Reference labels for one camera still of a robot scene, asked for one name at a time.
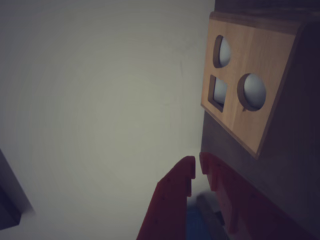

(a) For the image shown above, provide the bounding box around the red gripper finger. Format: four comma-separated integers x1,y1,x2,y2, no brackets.
136,156,196,240
199,151,318,240

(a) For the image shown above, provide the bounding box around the wooden shape sorter box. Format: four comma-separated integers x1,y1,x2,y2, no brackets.
200,11,320,161

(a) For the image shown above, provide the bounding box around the blue clamp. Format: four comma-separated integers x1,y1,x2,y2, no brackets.
186,209,220,240

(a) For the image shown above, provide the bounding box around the brown table mat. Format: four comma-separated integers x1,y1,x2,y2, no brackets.
201,0,320,240

